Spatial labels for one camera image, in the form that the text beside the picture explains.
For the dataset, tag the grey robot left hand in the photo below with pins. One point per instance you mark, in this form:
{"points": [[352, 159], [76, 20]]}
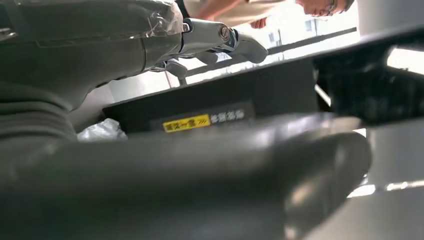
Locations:
{"points": [[165, 185]]}

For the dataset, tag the grey parcel with red logo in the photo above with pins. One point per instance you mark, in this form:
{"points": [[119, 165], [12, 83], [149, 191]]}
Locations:
{"points": [[102, 130]]}

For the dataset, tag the black and yellow machine label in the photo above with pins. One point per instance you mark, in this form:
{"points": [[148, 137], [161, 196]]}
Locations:
{"points": [[187, 123]]}

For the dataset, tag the black inbound scanning machine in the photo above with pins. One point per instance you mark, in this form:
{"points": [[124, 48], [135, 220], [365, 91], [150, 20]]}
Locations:
{"points": [[281, 89]]}

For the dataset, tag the person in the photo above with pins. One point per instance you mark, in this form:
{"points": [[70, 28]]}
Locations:
{"points": [[228, 11]]}

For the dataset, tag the white pillar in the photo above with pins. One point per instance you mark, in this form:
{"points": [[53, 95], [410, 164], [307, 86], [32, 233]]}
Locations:
{"points": [[391, 16]]}

